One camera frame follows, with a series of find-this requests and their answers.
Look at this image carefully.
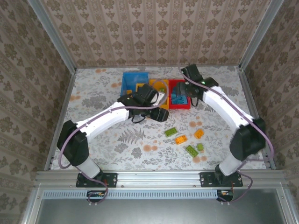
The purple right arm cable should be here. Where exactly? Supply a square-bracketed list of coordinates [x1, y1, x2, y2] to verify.
[178, 62, 275, 205]

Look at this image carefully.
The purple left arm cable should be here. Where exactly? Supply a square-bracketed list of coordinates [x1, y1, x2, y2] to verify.
[57, 79, 170, 206]

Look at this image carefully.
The blue plastic bin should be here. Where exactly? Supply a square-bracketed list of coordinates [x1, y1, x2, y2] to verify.
[121, 71, 150, 97]

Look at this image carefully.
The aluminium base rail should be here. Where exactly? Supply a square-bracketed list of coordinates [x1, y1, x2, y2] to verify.
[35, 169, 288, 188]

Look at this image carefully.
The grey metal panel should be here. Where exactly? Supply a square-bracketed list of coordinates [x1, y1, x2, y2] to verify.
[36, 198, 287, 224]

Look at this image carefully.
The grey slotted cable duct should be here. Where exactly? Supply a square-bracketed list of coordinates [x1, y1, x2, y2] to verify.
[42, 189, 217, 200]

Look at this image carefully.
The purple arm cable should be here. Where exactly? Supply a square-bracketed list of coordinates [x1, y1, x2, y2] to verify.
[57, 79, 170, 206]
[178, 62, 275, 205]

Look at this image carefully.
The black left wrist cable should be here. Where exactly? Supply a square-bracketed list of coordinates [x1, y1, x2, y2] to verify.
[131, 115, 146, 124]

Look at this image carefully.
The aluminium wall rail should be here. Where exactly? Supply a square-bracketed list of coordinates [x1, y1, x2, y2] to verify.
[75, 63, 241, 69]

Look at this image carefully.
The yellow plastic bin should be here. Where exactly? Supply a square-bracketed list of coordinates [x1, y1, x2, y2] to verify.
[148, 79, 171, 111]

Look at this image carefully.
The aluminium corner post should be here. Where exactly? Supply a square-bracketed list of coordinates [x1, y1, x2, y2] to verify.
[237, 0, 279, 70]
[26, 0, 77, 73]

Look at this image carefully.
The aluminium side rail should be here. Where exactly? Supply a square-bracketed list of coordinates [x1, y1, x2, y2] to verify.
[238, 66, 278, 170]
[43, 69, 78, 171]

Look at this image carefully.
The red plastic bin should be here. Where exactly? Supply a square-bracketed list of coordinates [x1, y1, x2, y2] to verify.
[168, 79, 192, 110]

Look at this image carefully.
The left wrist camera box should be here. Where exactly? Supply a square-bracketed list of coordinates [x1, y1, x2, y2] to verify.
[151, 91, 166, 106]

